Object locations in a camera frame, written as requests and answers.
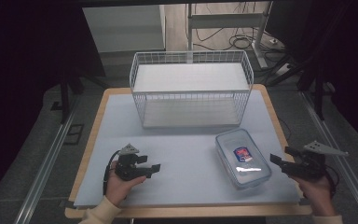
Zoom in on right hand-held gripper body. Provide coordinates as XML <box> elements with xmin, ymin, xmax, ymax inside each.
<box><xmin>288</xmin><ymin>140</ymin><xmax>350</xmax><ymax>182</ymax></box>

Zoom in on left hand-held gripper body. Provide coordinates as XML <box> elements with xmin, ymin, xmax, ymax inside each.
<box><xmin>115</xmin><ymin>143</ymin><xmax>154</xmax><ymax>182</ymax></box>

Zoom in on clear plastic lidded container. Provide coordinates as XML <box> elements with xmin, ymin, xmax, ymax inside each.
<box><xmin>214</xmin><ymin>128</ymin><xmax>273</xmax><ymax>191</ymax></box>

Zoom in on person's left hand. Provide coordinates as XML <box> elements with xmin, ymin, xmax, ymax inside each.
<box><xmin>104</xmin><ymin>160</ymin><xmax>147</xmax><ymax>208</ymax></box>

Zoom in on person's right hand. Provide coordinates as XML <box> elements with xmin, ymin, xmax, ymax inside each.
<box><xmin>288</xmin><ymin>173</ymin><xmax>337</xmax><ymax>217</ymax></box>

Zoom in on light blue table mat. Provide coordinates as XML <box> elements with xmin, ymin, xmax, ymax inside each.
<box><xmin>73</xmin><ymin>89</ymin><xmax>303</xmax><ymax>209</ymax></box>

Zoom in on wooden table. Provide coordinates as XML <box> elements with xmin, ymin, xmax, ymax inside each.
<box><xmin>63</xmin><ymin>83</ymin><xmax>313</xmax><ymax>219</ymax></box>

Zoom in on black tripod stand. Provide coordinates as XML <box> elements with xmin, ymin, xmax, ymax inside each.
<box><xmin>58</xmin><ymin>66</ymin><xmax>110</xmax><ymax>125</ymax></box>
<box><xmin>268</xmin><ymin>52</ymin><xmax>335</xmax><ymax>121</ymax></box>

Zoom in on dark curtain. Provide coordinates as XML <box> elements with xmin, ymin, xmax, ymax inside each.
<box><xmin>0</xmin><ymin>0</ymin><xmax>106</xmax><ymax>209</ymax></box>
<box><xmin>265</xmin><ymin>0</ymin><xmax>358</xmax><ymax>153</ymax></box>

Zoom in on white cabinet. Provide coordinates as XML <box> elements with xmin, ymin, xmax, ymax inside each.
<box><xmin>81</xmin><ymin>4</ymin><xmax>167</xmax><ymax>54</ymax></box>

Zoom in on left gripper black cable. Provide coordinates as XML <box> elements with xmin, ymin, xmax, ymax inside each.
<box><xmin>102</xmin><ymin>149</ymin><xmax>121</xmax><ymax>197</ymax></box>

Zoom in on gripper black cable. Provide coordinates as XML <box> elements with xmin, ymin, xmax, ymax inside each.
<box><xmin>102</xmin><ymin>149</ymin><xmax>121</xmax><ymax>197</ymax></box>
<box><xmin>324</xmin><ymin>163</ymin><xmax>340</xmax><ymax>200</ymax></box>

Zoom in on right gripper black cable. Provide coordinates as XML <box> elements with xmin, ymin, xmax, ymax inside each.
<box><xmin>324</xmin><ymin>163</ymin><xmax>340</xmax><ymax>200</ymax></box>

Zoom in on metal floor rail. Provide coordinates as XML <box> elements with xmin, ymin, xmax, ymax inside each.
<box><xmin>300</xmin><ymin>91</ymin><xmax>358</xmax><ymax>224</ymax></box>
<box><xmin>13</xmin><ymin>92</ymin><xmax>82</xmax><ymax>224</ymax></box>

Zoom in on black floor bracket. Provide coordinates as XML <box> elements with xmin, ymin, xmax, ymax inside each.
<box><xmin>62</xmin><ymin>123</ymin><xmax>85</xmax><ymax>146</ymax></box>

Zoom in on white wire basket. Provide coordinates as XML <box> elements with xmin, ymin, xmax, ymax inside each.
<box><xmin>129</xmin><ymin>49</ymin><xmax>255</xmax><ymax>130</ymax></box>

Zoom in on black floor cables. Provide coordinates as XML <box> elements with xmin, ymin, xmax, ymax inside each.
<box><xmin>194</xmin><ymin>2</ymin><xmax>288</xmax><ymax>63</ymax></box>

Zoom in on white metal stand frame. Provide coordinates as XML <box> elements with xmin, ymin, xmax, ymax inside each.
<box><xmin>186</xmin><ymin>1</ymin><xmax>275</xmax><ymax>70</ymax></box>

